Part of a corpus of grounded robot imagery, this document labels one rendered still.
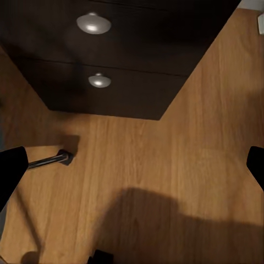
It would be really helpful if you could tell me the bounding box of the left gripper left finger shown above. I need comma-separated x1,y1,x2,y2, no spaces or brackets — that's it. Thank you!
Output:
0,146,29,212

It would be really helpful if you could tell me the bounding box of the swivel chair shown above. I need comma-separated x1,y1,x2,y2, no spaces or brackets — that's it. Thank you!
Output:
0,125,73,264

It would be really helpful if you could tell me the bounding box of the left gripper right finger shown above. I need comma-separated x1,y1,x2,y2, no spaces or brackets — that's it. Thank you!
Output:
246,146,264,191

